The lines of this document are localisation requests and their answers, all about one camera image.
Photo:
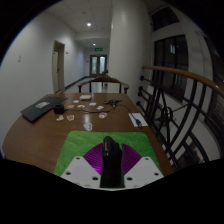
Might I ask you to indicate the brown wooden chair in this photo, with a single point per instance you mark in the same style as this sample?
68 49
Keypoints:
103 80

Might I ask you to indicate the small white card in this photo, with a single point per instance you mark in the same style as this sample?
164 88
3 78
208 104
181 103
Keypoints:
87 126
81 106
92 104
100 108
75 101

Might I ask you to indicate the small pink card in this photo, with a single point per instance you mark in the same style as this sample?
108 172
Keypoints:
103 115

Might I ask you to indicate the white paper sheet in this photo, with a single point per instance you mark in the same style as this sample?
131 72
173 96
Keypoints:
137 119

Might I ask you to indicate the black closed laptop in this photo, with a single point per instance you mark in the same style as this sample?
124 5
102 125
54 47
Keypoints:
43 107

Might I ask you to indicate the beige side door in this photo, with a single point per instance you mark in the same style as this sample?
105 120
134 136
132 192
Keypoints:
58 66

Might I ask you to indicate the small tan card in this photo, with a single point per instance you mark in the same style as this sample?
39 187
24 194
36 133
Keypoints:
60 118
70 117
69 106

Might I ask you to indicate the green exit sign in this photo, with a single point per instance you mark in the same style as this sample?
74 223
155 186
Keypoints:
98 49

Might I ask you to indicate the small white box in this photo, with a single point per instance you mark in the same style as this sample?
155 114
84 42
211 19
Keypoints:
85 97

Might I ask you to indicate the black railing with wooden handrail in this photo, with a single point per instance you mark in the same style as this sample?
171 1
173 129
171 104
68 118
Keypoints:
173 110

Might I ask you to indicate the green mouse pad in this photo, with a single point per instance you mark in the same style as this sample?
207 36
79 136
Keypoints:
80 141

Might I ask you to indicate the ceiling lights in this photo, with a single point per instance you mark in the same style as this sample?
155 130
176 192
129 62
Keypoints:
88 24

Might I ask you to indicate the glass double door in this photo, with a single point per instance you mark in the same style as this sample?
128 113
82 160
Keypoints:
98 65

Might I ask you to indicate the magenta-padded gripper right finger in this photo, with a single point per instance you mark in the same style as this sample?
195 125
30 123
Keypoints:
145 170

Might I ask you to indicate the small dark upper window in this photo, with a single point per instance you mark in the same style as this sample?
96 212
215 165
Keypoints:
165 18

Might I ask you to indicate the small black box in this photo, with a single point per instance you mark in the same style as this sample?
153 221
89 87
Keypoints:
59 109

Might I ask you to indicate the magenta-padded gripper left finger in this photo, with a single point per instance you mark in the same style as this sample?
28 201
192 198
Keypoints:
80 170

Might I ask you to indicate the tall dark window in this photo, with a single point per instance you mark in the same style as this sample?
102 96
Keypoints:
170 66

